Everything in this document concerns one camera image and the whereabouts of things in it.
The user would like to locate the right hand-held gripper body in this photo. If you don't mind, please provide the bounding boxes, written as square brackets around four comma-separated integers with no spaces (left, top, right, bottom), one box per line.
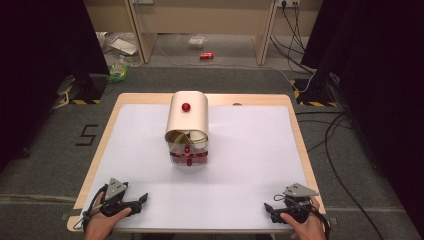
[280,182,320,225]

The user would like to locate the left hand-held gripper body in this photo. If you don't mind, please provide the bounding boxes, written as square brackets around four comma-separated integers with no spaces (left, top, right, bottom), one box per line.
[99,177,136,218]

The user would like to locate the pile of red stick packets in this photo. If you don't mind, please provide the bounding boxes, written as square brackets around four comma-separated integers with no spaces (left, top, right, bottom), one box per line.
[169,151,208,165]

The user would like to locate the person's right hand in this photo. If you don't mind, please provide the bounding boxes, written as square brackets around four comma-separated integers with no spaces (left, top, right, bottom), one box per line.
[279,197,327,239]

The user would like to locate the person's left hand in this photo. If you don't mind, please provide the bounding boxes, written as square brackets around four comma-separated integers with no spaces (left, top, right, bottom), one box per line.
[84,191,133,235]

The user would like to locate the white table mat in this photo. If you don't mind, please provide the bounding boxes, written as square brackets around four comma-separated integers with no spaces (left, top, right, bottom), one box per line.
[79,103,309,232]

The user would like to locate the wooden table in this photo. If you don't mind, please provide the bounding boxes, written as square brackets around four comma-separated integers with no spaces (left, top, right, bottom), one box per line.
[66,92,327,234]

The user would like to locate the black stand base hazard tape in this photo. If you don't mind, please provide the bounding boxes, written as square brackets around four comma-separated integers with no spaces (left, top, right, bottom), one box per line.
[289,77,340,108]
[55,73,108,106]

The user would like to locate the green plastic bag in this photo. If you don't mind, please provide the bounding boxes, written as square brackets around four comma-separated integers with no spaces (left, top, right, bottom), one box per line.
[106,55,131,84]

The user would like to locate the white paper sheet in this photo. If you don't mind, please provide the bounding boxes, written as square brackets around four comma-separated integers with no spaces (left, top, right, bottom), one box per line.
[109,36,139,56]

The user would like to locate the black curtain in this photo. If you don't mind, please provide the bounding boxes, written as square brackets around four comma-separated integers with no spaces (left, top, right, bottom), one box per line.
[300,0,424,231]
[0,0,111,174]

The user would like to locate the white plastic container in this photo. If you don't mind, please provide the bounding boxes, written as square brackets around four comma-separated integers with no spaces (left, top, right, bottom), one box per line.
[187,35,208,51]

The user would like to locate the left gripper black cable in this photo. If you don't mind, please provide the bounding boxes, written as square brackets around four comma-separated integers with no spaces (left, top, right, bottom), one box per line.
[72,184,108,233]

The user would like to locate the black floor cables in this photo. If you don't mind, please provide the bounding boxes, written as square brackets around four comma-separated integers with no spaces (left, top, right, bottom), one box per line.
[294,110,386,240]

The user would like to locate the white floor cable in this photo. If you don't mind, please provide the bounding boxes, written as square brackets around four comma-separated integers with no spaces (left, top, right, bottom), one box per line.
[156,43,317,94]

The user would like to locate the black cables from socket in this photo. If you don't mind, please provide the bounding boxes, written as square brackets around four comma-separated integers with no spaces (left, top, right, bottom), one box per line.
[269,2,317,74]

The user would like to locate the white wall socket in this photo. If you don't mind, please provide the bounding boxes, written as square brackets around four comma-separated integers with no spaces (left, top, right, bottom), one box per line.
[276,0,301,9]

